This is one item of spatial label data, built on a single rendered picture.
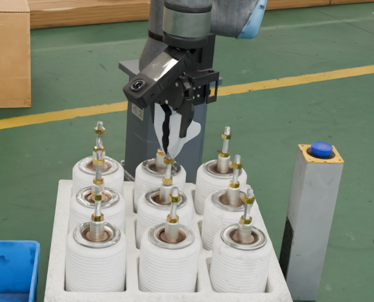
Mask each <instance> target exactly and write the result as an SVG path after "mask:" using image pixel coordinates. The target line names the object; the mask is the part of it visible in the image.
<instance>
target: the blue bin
mask: <svg viewBox="0 0 374 302"><path fill-rule="evenodd" d="M39 257H40V244H39V243H38V242H37V241H32V240H0V302H36V298H37V284H38V262H39Z"/></svg>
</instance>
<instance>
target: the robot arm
mask: <svg viewBox="0 0 374 302"><path fill-rule="evenodd" d="M266 4H267V0H150V10H149V30H148V38H147V41H146V43H145V46H144V49H143V51H142V53H141V56H140V59H139V66H138V69H139V71H140V72H139V73H138V74H137V75H136V76H135V77H134V78H133V79H132V80H131V81H130V82H128V83H127V84H126V85H125V86H124V87H123V92H124V94H125V96H126V98H127V100H128V101H130V102H132V103H133V104H135V105H137V106H139V107H141V108H146V107H147V106H148V105H150V112H151V116H152V123H153V124H154V127H155V132H156V135H157V137H158V140H159V143H160V145H161V148H162V151H163V152H164V155H167V151H168V153H169V155H170V158H172V159H173V158H175V157H176V156H177V155H178V154H179V152H180V151H181V149H182V147H183V144H185V143H186V142H187V141H189V140H191V139H192V138H194V137H195V136H197V135H198V134H199V133H200V129H201V125H200V124H199V123H197V122H193V118H194V106H196V105H200V104H204V102H205V101H206V104H209V103H211V102H215V101H216V99H217V93H218V83H219V71H216V70H214V69H213V68H212V66H213V55H214V49H215V38H216V35H220V36H224V37H232V38H236V39H239V38H241V39H248V40H251V39H253V38H255V37H256V36H257V35H258V31H259V29H260V26H261V22H262V19H263V15H264V11H265V9H266ZM213 81H216V84H215V94H214V95H212V96H209V95H210V93H211V89H210V82H213ZM193 105H194V106H193ZM176 111H177V112H176Z"/></svg>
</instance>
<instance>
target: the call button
mask: <svg viewBox="0 0 374 302"><path fill-rule="evenodd" d="M311 150H312V152H313V153H314V154H315V155H318V156H328V155H329V154H330V153H332V151H333V147H332V146H331V145H330V144H328V143H326V142H322V141H316V142H314V143H312V144H311Z"/></svg>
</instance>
